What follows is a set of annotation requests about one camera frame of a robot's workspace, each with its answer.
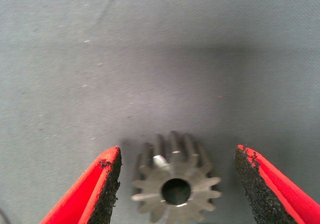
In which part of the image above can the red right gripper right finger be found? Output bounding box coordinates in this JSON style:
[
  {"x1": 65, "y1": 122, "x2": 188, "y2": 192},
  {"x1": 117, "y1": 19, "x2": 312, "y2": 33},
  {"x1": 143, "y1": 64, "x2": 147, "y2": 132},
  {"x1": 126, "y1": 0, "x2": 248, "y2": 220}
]
[{"x1": 234, "y1": 144, "x2": 320, "y2": 224}]

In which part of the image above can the dark grey table cloth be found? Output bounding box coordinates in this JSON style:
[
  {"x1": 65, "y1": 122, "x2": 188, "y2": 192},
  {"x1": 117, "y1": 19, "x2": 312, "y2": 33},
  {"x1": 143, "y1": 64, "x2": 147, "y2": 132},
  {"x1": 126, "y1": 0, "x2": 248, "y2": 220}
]
[{"x1": 0, "y1": 0, "x2": 320, "y2": 224}]

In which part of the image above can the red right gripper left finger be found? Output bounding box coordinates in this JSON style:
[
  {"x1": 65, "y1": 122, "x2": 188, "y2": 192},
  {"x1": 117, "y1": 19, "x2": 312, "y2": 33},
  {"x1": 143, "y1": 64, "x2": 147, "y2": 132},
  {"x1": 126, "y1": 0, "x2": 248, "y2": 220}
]
[{"x1": 39, "y1": 146, "x2": 123, "y2": 224}]

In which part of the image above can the small steel gear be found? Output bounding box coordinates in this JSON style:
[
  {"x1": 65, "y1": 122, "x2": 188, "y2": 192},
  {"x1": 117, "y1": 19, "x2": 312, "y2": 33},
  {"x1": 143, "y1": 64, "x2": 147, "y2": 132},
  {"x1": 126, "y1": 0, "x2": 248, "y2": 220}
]
[{"x1": 130, "y1": 130, "x2": 223, "y2": 224}]

